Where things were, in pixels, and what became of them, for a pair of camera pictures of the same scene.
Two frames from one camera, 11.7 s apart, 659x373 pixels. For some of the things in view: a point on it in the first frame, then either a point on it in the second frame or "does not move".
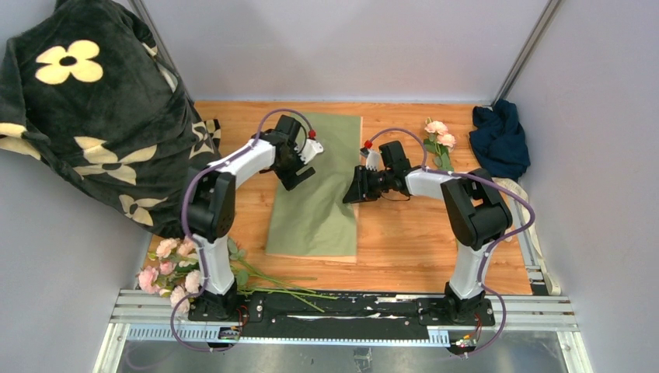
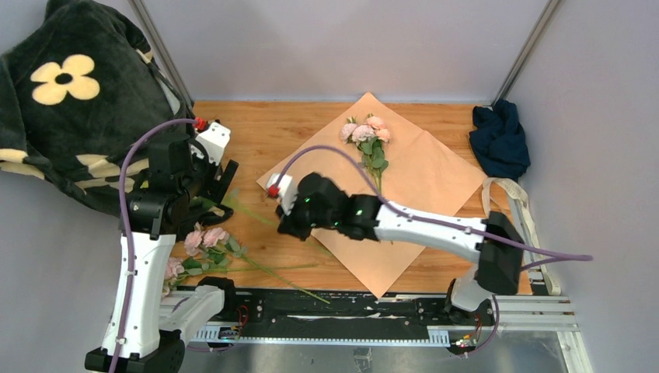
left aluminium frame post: (141, 8) does not move
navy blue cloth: (498, 141) does not move
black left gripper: (291, 179) → (210, 189)
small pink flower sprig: (441, 143) → (371, 139)
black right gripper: (360, 189) → (289, 224)
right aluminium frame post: (527, 50) does not move
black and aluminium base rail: (469, 319) does not move
